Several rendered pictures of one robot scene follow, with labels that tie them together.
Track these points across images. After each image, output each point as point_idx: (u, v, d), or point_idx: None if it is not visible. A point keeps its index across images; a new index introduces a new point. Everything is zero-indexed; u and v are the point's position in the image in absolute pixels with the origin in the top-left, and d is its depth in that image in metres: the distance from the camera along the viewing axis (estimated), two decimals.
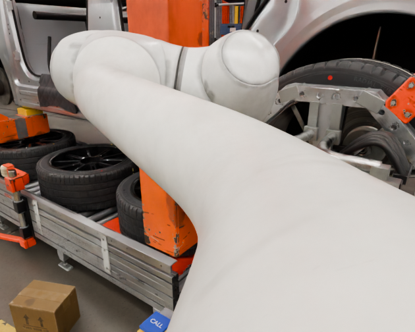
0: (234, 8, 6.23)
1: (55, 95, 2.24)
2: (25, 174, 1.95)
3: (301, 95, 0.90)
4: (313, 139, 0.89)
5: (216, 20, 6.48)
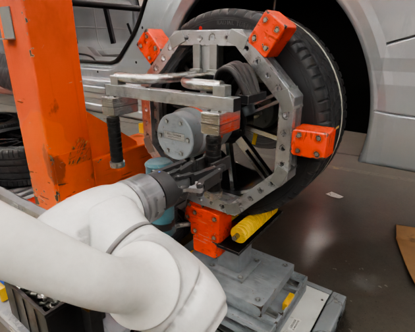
0: None
1: None
2: None
3: (187, 39, 0.97)
4: None
5: None
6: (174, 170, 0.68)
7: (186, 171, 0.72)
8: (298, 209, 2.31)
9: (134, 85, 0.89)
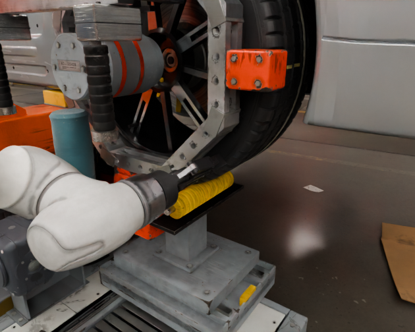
0: None
1: None
2: None
3: None
4: None
5: None
6: None
7: None
8: (267, 204, 1.95)
9: None
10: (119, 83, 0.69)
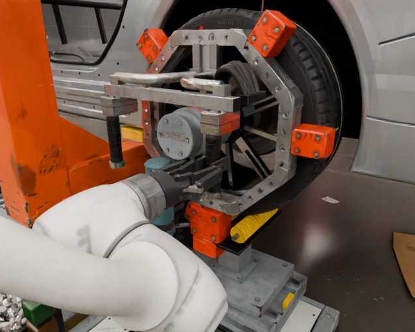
0: None
1: None
2: None
3: (187, 39, 0.97)
4: None
5: None
6: (174, 170, 0.68)
7: (186, 171, 0.72)
8: (292, 215, 2.23)
9: (133, 85, 0.89)
10: None
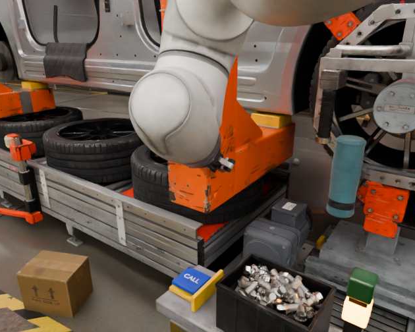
0: None
1: (62, 63, 2.10)
2: (31, 143, 1.82)
3: (396, 14, 0.96)
4: (408, 54, 0.95)
5: None
6: None
7: None
8: None
9: (359, 58, 0.88)
10: None
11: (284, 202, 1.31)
